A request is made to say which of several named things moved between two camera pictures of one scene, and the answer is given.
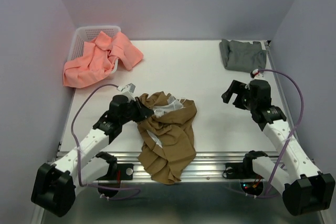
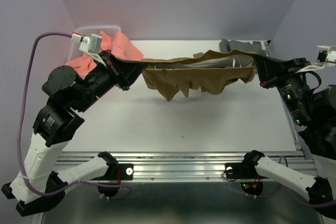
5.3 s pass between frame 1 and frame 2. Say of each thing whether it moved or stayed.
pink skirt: stayed
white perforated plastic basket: stayed
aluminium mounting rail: stayed
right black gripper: moved
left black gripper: moved
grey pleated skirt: stayed
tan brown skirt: moved
